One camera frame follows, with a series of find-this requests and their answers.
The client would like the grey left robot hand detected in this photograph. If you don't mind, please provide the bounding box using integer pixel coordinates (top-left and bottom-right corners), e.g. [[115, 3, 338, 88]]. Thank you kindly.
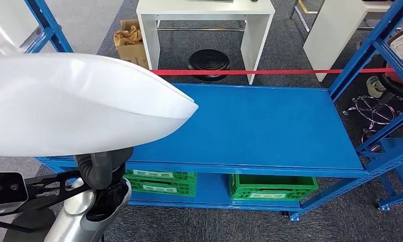
[[88, 147, 135, 191]]

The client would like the white plastic shell part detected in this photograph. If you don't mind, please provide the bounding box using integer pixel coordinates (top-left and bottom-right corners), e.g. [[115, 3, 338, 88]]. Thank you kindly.
[[0, 51, 199, 158]]

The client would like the open cardboard box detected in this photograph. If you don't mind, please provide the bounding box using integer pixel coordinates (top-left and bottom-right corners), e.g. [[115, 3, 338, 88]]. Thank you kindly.
[[113, 19, 150, 70]]

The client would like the crumpled brown packing paper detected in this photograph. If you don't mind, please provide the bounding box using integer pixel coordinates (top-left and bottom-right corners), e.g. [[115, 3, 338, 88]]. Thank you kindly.
[[114, 25, 143, 47]]

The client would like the black round stool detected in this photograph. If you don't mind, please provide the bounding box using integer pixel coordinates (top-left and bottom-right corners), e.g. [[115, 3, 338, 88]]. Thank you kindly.
[[188, 49, 232, 83]]

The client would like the white desk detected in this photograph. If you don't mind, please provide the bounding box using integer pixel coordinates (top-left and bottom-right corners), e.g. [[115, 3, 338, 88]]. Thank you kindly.
[[303, 0, 394, 83], [136, 0, 276, 85]]

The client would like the red barrier belt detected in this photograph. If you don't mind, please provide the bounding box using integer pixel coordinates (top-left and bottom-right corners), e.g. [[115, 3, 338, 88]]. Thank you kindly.
[[150, 68, 403, 77]]

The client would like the white and green shoe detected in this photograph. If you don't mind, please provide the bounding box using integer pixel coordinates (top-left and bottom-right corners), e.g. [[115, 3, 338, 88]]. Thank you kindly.
[[366, 76, 387, 99]]

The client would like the black chrome office chair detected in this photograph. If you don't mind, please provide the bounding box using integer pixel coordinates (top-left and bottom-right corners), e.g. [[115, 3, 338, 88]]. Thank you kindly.
[[343, 63, 403, 131]]

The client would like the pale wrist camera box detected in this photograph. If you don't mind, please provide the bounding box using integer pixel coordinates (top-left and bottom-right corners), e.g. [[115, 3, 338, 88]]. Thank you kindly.
[[0, 168, 92, 218]]

